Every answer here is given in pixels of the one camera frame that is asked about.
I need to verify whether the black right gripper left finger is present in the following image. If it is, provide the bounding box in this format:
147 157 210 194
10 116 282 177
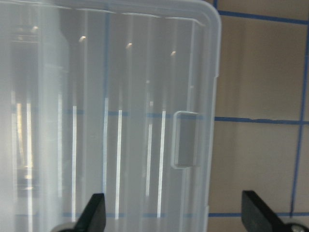
54 193 106 232

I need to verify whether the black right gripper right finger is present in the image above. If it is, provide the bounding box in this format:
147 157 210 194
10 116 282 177
241 190 309 232

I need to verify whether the clear plastic box lid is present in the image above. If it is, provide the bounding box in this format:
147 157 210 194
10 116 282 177
0 0 221 232

